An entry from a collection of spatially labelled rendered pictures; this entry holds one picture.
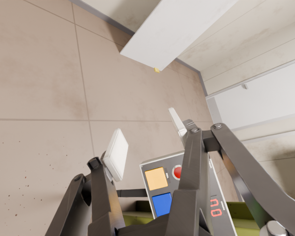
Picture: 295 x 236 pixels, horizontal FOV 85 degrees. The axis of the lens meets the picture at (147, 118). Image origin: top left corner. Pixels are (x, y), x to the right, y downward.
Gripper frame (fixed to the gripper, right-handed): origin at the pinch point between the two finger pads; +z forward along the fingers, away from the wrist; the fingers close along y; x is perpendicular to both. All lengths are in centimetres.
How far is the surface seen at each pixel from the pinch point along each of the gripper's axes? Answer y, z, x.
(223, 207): 10, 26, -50
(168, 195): -7, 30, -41
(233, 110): 169, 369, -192
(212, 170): 12, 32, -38
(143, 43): 11, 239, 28
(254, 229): 20, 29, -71
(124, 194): -36, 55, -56
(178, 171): -0.5, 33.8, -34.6
